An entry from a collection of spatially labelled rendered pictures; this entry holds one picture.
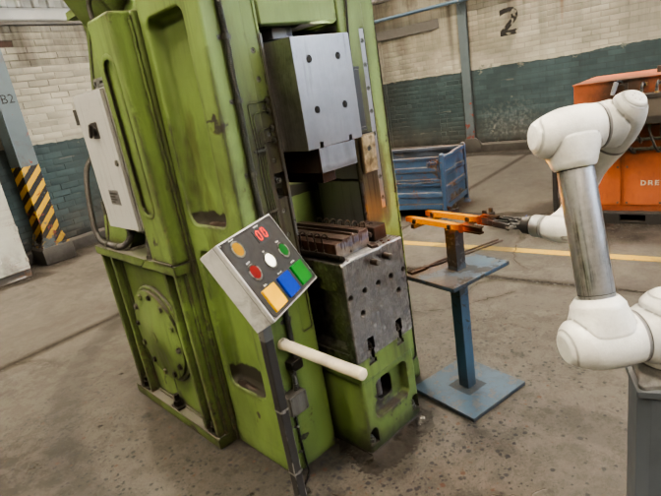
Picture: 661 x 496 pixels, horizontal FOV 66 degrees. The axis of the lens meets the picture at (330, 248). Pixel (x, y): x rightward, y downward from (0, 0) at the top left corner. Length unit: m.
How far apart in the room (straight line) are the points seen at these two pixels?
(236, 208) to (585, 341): 1.22
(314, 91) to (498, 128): 8.00
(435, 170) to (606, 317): 4.29
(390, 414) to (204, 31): 1.75
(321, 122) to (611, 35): 7.60
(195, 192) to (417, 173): 3.90
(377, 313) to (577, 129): 1.09
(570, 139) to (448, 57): 8.56
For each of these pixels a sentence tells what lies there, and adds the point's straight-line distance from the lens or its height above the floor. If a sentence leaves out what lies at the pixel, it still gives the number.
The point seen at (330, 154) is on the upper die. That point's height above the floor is 1.33.
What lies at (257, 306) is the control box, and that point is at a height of 1.01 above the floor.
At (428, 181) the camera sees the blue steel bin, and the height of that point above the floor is 0.43.
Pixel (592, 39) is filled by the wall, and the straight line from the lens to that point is 9.31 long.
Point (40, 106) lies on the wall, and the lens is 7.90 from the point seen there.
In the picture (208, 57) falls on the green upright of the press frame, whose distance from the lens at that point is 1.89.
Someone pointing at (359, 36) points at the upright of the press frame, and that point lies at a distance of 2.39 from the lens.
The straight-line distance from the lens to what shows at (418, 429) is 2.57.
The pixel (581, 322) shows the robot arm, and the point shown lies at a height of 0.84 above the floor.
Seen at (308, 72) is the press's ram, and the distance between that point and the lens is 1.95.
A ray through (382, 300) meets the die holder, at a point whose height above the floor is 0.68.
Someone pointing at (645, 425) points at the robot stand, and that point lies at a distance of 1.87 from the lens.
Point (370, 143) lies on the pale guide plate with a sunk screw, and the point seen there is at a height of 1.31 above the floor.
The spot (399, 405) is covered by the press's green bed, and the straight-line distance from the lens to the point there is 2.50.
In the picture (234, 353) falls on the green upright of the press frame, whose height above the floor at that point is 0.48.
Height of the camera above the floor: 1.58
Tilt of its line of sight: 17 degrees down
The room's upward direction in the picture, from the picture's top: 10 degrees counter-clockwise
